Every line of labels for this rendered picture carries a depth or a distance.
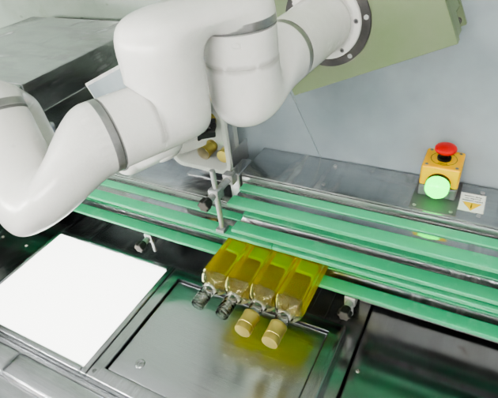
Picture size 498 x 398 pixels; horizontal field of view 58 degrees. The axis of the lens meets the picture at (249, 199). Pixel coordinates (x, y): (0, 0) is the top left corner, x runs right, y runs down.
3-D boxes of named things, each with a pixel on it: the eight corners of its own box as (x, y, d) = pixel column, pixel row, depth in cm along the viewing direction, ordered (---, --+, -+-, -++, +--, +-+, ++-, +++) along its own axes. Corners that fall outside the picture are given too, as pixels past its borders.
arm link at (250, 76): (259, 84, 72) (200, 129, 62) (251, -3, 64) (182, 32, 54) (314, 92, 67) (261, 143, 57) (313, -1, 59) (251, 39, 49)
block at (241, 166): (243, 189, 113) (230, 204, 109) (239, 156, 108) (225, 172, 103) (256, 191, 112) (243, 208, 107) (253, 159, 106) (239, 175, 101)
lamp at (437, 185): (424, 190, 88) (420, 199, 86) (427, 171, 86) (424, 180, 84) (448, 195, 86) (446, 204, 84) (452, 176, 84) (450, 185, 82)
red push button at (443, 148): (431, 163, 86) (433, 148, 84) (434, 153, 89) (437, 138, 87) (453, 167, 84) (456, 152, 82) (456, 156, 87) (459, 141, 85)
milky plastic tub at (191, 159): (192, 147, 122) (174, 163, 116) (176, 68, 109) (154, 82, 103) (248, 158, 115) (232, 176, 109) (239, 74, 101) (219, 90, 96)
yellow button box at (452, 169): (424, 174, 95) (416, 194, 90) (428, 144, 90) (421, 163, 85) (459, 181, 92) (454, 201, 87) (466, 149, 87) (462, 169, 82)
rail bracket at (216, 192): (232, 210, 110) (205, 243, 101) (222, 152, 100) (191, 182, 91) (242, 213, 108) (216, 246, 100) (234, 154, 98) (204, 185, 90)
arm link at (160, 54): (103, 151, 57) (58, 19, 47) (254, 90, 67) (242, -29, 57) (136, 182, 50) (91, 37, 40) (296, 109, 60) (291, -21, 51)
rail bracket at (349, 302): (352, 286, 106) (333, 329, 97) (353, 266, 102) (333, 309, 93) (369, 291, 105) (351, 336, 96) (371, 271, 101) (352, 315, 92)
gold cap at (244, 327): (244, 317, 91) (234, 333, 88) (243, 306, 88) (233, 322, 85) (260, 323, 89) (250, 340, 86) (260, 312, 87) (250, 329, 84)
